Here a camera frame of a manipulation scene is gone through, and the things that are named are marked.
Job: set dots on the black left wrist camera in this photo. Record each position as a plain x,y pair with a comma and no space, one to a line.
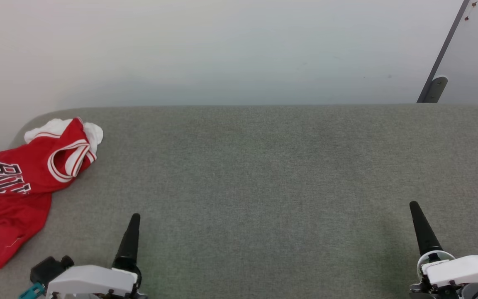
48,268

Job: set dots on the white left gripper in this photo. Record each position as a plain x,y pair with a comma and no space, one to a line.
89,280

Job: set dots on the dark grey metal bar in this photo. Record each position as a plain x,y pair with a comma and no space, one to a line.
446,45

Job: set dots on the red white basketball jersey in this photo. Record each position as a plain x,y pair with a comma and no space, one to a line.
19,166

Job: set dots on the grey metal bracket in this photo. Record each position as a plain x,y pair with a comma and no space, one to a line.
436,89

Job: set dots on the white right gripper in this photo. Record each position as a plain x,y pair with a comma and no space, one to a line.
463,270

